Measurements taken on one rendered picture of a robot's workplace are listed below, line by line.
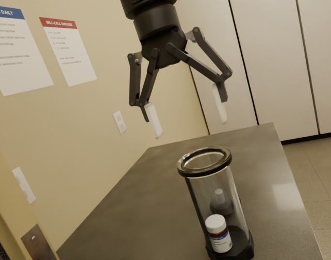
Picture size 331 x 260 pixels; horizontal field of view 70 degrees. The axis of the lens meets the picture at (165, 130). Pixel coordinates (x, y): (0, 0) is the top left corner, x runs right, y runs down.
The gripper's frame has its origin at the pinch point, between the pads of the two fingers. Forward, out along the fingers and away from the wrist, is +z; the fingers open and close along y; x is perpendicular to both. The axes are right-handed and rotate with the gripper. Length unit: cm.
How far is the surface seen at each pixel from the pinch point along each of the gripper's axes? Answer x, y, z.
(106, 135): 49, -56, 9
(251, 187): 23.5, 5.2, 29.9
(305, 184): 167, 34, 123
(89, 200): 23, -56, 27
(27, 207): -25.8, -12.4, -1.6
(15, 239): -28.4, -12.6, 0.4
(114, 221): 12.3, -38.1, 29.6
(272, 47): 254, 39, 4
